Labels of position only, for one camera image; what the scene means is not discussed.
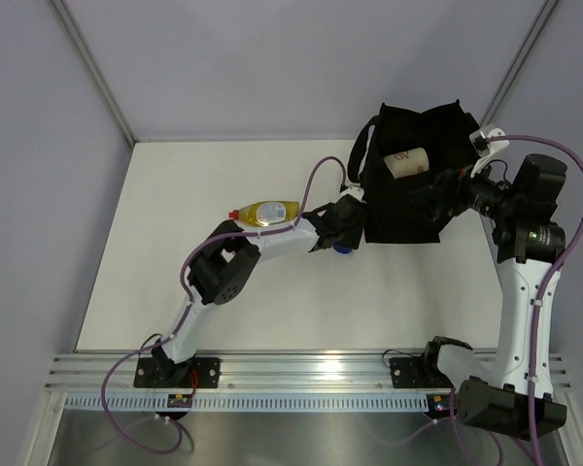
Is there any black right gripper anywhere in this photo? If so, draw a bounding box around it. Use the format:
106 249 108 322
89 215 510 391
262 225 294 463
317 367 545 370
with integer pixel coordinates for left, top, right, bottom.
407 154 521 222

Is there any orange blue cologne bottle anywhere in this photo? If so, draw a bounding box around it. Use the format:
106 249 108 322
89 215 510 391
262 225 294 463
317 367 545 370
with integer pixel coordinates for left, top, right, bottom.
332 245 353 254

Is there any cream lotion pump bottle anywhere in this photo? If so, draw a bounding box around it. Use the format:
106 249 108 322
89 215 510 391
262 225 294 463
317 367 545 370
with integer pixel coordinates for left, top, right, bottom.
384 148 429 179

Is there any black canvas bag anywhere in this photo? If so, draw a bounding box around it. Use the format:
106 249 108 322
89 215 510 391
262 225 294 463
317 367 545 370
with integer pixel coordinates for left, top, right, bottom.
347 100 479 244

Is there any yellow dish soap bottle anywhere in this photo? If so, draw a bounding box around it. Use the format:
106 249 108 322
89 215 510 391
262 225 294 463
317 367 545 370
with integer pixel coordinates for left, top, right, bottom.
228 201 300 227

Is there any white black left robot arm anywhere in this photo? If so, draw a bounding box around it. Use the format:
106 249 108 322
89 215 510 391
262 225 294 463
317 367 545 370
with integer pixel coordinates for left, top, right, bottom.
134 186 367 388

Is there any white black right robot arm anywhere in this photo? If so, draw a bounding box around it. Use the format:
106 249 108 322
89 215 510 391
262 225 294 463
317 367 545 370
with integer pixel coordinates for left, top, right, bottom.
416 154 567 442

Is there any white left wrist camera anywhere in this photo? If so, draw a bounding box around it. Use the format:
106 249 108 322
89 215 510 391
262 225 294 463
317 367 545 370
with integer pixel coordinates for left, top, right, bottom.
339 184 364 202

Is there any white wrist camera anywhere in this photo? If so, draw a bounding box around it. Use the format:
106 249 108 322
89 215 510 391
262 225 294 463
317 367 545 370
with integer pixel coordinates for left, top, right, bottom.
469 124 509 178
339 184 364 202

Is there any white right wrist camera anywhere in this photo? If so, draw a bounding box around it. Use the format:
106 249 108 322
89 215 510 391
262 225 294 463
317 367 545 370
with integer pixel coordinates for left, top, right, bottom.
469 124 509 178

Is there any right aluminium frame post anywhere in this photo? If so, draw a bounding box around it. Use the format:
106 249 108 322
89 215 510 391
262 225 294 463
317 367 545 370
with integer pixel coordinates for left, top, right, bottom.
481 0 563 126

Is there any aluminium frame post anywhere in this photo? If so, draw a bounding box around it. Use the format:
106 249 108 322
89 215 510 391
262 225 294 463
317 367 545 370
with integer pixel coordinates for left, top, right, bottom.
481 0 563 126
47 0 138 150

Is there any aluminium mounting rail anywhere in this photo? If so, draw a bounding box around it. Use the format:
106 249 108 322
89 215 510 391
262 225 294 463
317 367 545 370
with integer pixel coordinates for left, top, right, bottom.
43 349 572 393

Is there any white slotted cable duct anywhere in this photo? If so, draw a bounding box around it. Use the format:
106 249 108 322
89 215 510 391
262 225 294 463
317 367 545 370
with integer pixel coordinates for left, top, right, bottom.
65 391 429 413

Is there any left aluminium frame post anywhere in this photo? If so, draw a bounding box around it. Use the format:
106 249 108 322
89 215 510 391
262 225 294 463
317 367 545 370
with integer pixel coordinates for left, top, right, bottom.
47 0 138 150

